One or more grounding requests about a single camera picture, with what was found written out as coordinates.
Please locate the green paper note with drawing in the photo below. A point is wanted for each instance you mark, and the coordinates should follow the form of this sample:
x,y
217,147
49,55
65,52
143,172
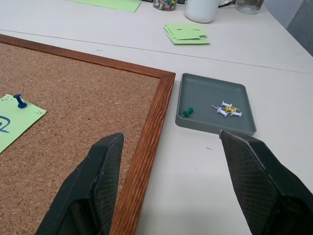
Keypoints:
x,y
14,120

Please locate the stack of green paper notes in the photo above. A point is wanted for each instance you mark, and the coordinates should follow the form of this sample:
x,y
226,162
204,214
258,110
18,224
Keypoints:
x,y
187,34

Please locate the blue push pin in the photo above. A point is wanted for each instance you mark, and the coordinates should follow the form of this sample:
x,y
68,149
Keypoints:
x,y
20,101

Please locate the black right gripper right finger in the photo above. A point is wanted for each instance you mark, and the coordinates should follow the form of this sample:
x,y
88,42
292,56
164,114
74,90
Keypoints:
x,y
264,186

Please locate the white push pin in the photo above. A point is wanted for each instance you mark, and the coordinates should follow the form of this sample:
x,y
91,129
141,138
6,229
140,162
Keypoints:
x,y
222,112
236,114
226,104

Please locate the wood-framed cork board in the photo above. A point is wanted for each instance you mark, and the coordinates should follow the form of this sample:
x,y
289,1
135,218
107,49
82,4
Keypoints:
x,y
73,102

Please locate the yellow push pin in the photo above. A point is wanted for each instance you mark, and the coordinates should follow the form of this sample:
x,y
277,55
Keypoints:
x,y
230,108

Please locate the clear glass jar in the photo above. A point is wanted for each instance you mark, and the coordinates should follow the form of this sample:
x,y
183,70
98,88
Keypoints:
x,y
248,6

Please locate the jar of coloured pins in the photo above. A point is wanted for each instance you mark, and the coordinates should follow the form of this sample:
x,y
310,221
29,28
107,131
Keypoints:
x,y
165,5

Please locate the green push pin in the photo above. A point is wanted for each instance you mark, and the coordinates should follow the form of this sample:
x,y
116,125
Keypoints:
x,y
188,112

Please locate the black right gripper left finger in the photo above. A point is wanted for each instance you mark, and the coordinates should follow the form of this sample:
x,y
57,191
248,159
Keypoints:
x,y
83,186

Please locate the grey plastic tray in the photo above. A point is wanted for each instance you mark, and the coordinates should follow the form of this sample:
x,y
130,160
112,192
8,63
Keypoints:
x,y
210,102

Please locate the large green paper sheet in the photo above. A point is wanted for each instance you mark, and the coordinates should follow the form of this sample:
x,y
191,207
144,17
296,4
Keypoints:
x,y
110,3

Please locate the white cylindrical container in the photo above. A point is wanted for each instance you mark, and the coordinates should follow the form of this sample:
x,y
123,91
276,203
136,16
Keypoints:
x,y
201,11

